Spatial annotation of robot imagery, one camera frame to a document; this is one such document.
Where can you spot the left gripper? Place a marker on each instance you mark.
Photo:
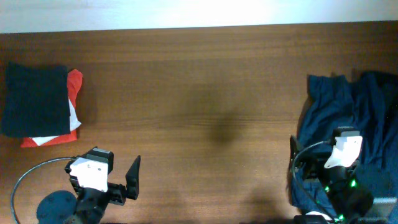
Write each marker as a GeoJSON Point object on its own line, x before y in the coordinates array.
{"type": "Point", "coordinates": [115, 191]}

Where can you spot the black t-shirt white lettering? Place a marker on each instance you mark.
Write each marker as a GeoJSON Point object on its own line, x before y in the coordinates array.
{"type": "Point", "coordinates": [37, 102]}

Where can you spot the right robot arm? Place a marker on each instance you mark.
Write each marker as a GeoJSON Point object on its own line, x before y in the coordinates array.
{"type": "Point", "coordinates": [354, 196]}

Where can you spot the folded red shirt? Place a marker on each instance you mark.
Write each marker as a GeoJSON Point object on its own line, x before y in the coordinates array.
{"type": "Point", "coordinates": [74, 83]}

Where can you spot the navy blue shorts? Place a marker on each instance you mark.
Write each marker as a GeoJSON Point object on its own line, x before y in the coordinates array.
{"type": "Point", "coordinates": [369, 105]}

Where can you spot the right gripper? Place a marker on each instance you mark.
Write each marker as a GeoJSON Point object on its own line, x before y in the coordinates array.
{"type": "Point", "coordinates": [311, 160]}

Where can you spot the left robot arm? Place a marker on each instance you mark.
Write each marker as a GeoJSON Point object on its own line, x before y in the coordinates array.
{"type": "Point", "coordinates": [65, 207]}

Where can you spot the folded white shirt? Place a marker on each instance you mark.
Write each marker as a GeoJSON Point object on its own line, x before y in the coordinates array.
{"type": "Point", "coordinates": [74, 124]}

